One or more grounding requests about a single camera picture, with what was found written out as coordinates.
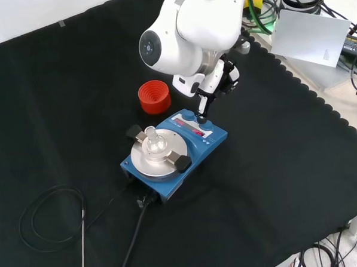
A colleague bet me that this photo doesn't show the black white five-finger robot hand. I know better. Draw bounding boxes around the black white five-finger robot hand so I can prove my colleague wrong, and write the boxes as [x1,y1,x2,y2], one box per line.
[170,54,243,124]

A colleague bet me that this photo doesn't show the heater with blue base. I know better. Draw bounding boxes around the heater with blue base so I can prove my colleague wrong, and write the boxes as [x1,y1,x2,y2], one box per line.
[117,106,232,207]

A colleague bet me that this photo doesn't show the red ribbed flask holder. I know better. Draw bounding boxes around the red ribbed flask holder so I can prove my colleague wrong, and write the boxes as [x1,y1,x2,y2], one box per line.
[137,79,173,116]

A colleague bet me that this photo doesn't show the clear glass round-bottom flask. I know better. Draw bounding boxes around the clear glass round-bottom flask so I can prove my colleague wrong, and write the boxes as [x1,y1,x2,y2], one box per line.
[144,125,168,155]

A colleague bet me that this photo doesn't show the black bench cloth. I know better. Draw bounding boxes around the black bench cloth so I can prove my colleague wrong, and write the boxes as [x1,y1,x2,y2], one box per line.
[0,0,357,267]

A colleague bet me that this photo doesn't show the pale board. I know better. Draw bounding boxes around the pale board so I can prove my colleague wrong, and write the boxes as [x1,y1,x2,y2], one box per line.
[269,5,355,72]

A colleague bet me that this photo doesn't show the black yellow-label power supply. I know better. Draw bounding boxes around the black yellow-label power supply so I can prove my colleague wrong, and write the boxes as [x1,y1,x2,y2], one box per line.
[340,33,357,59]

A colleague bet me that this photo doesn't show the green cable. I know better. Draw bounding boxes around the green cable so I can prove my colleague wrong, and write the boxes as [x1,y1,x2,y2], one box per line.
[245,0,279,37]

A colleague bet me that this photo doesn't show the silver heating block black handles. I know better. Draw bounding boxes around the silver heating block black handles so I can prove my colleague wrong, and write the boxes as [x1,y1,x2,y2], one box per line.
[126,122,192,183]

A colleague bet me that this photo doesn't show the thick black power cable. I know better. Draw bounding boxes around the thick black power cable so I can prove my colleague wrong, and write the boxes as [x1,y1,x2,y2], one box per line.
[115,191,163,267]

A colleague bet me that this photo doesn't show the steel temperature probe thin cable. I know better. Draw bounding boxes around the steel temperature probe thin cable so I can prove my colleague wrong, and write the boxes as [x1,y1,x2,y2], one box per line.
[17,180,138,267]

